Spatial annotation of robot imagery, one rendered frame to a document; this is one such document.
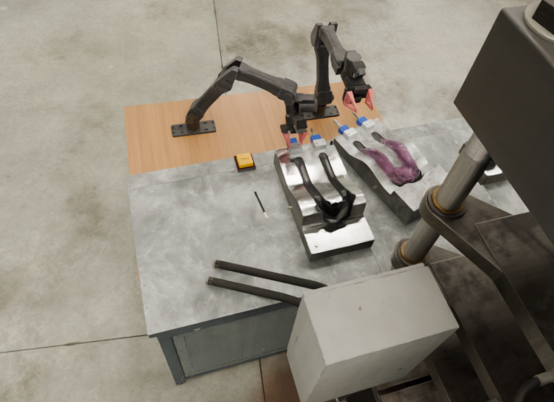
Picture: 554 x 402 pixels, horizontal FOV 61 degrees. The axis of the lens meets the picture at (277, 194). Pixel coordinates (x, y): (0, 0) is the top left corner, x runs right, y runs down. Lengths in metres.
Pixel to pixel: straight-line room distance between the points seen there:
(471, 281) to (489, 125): 0.59
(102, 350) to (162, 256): 0.89
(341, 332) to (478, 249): 0.35
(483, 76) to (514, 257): 0.43
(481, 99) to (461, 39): 3.67
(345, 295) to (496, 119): 0.46
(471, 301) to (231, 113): 1.41
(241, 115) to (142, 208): 0.66
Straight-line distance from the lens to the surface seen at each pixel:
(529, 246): 1.17
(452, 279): 1.35
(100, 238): 2.88
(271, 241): 1.84
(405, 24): 4.53
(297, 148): 1.97
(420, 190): 1.98
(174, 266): 1.80
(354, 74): 1.80
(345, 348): 0.99
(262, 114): 2.27
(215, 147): 2.12
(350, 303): 1.03
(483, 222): 1.15
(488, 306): 1.35
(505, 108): 0.84
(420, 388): 1.76
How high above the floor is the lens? 2.40
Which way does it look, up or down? 54 degrees down
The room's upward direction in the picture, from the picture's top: 7 degrees clockwise
